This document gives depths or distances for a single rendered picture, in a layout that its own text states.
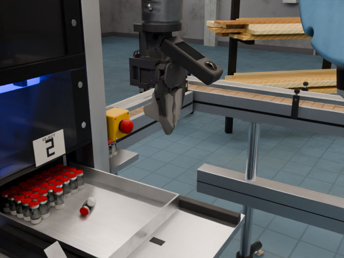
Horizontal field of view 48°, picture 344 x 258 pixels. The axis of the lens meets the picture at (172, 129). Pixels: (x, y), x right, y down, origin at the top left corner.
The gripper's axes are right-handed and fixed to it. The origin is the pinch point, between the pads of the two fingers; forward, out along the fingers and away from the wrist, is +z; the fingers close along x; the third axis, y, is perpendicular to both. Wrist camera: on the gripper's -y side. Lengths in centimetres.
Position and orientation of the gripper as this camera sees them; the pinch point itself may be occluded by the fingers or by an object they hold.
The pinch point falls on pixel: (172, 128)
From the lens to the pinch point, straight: 74.9
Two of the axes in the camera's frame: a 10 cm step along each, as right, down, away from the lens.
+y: -8.6, -1.8, 4.8
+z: 0.0, 9.4, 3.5
